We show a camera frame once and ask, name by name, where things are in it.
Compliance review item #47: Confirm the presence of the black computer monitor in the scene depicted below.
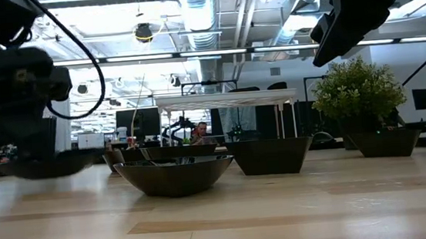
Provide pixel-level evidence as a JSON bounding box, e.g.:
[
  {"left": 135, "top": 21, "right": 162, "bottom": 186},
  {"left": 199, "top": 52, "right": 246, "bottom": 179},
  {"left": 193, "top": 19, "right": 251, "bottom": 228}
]
[{"left": 113, "top": 107, "right": 163, "bottom": 144}]

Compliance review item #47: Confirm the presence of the black leaf mini plate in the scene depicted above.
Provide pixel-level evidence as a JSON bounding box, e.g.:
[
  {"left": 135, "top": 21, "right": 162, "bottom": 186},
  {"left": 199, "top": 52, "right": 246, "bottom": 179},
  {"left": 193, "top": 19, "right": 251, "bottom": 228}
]
[{"left": 112, "top": 152, "right": 238, "bottom": 204}]

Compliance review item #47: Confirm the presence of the person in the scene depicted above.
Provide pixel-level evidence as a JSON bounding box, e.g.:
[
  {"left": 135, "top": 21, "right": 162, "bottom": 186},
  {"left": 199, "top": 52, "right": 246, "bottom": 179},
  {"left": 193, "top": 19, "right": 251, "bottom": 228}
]
[{"left": 188, "top": 119, "right": 219, "bottom": 146}]

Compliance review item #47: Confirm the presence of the black ceiling spot lamp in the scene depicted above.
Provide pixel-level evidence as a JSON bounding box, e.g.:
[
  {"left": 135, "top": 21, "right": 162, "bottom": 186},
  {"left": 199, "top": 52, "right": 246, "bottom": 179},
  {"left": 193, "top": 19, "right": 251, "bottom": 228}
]
[{"left": 133, "top": 22, "right": 155, "bottom": 45}]

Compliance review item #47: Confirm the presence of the long ceiling light strip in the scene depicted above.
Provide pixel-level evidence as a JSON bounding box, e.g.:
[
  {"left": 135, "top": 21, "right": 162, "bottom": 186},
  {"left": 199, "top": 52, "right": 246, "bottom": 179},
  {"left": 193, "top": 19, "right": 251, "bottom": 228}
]
[{"left": 52, "top": 27, "right": 426, "bottom": 76}]

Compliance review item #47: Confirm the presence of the black partition panel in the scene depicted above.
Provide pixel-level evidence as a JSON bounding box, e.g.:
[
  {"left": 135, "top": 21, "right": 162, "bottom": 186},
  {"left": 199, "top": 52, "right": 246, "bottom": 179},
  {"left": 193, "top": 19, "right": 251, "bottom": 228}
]
[{"left": 253, "top": 100, "right": 318, "bottom": 140}]

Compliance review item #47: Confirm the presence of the black teardrop mini plate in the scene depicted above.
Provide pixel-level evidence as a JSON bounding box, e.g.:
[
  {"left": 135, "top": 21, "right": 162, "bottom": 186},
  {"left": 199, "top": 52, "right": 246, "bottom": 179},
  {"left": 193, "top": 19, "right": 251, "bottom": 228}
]
[{"left": 267, "top": 81, "right": 288, "bottom": 92}]

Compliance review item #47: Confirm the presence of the black pointed oval mini plate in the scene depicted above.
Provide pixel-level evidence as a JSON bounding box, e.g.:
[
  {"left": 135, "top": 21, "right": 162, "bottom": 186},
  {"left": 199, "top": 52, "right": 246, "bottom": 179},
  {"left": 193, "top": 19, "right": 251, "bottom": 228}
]
[
  {"left": 227, "top": 85, "right": 261, "bottom": 94},
  {"left": 0, "top": 146, "right": 101, "bottom": 183}
]

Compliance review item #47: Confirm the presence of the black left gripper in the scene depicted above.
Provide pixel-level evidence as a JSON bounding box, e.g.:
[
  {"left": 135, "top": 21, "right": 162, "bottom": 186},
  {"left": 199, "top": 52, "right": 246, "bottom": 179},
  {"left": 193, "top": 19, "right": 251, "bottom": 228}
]
[{"left": 0, "top": 106, "right": 62, "bottom": 170}]

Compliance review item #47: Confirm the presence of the small green potted plant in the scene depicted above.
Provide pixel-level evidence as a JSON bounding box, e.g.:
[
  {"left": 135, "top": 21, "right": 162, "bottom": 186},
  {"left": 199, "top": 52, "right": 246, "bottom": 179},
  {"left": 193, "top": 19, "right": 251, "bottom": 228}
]
[{"left": 307, "top": 52, "right": 412, "bottom": 154}]

